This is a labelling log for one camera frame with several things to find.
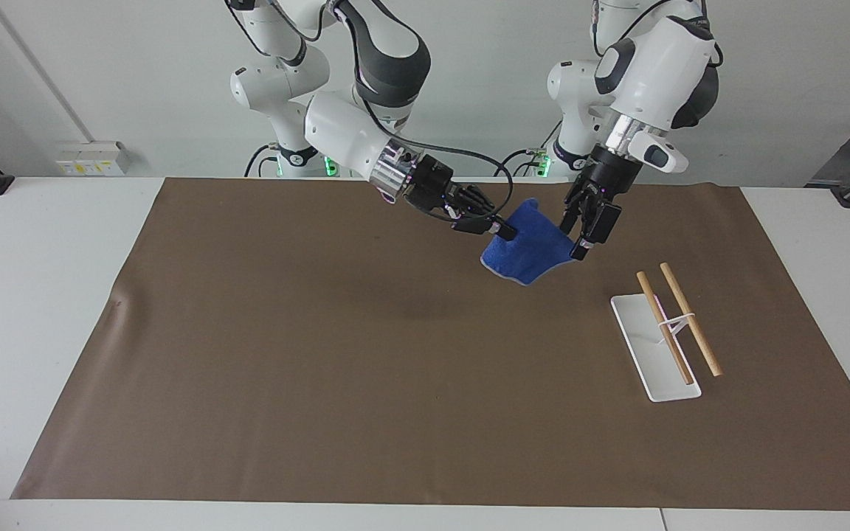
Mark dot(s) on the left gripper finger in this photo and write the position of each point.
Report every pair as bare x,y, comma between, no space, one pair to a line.
602,225
576,210

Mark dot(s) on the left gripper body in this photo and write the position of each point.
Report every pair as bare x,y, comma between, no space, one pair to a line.
613,173

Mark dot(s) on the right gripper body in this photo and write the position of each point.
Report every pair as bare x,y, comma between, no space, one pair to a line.
432,183

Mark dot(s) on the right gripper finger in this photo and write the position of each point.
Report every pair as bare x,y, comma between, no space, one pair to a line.
495,226
480,198

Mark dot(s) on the blue towel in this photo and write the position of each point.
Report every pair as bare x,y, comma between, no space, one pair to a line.
532,247

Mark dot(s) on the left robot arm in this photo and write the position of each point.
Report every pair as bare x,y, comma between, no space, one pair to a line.
654,66

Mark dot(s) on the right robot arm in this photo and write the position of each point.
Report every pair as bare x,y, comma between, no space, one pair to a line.
336,122

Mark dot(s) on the white rack with wooden bars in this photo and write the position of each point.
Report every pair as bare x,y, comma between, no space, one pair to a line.
654,346

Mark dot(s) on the white wall socket box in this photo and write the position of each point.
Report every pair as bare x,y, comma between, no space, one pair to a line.
93,158

